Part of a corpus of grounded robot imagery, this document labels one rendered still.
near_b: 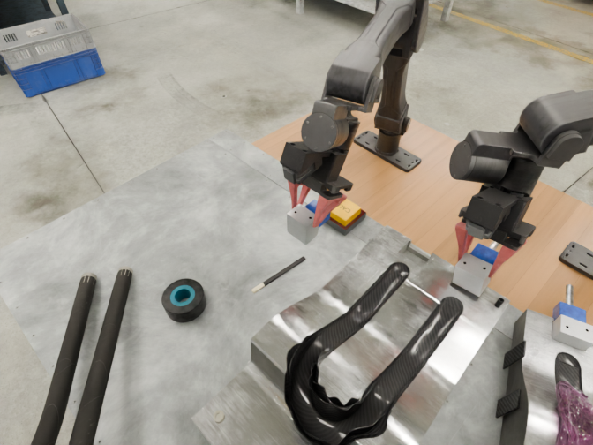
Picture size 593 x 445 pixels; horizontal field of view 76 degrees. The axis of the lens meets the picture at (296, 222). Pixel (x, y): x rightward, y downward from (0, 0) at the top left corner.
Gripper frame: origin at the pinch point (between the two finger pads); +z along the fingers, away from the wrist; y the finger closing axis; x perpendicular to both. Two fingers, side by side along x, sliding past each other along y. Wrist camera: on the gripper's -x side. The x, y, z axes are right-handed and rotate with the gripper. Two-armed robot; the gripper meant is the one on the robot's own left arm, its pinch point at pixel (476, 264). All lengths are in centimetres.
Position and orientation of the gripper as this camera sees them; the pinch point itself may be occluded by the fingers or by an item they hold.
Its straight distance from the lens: 72.5
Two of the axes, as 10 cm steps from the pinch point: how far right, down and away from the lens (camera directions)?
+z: -1.6, 8.8, 4.6
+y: 7.1, 4.2, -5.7
